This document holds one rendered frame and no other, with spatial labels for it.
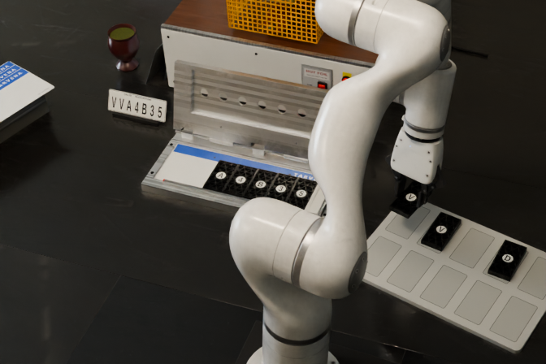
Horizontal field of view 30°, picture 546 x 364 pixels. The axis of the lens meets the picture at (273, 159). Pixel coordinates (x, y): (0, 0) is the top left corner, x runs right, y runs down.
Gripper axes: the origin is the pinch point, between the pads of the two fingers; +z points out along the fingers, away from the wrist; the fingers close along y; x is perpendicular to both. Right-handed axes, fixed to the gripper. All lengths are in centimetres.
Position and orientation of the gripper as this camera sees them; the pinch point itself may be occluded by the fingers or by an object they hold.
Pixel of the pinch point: (411, 192)
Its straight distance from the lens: 221.6
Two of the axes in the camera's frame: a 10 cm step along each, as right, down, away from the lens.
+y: 7.9, 3.9, -4.8
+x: 6.1, -3.9, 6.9
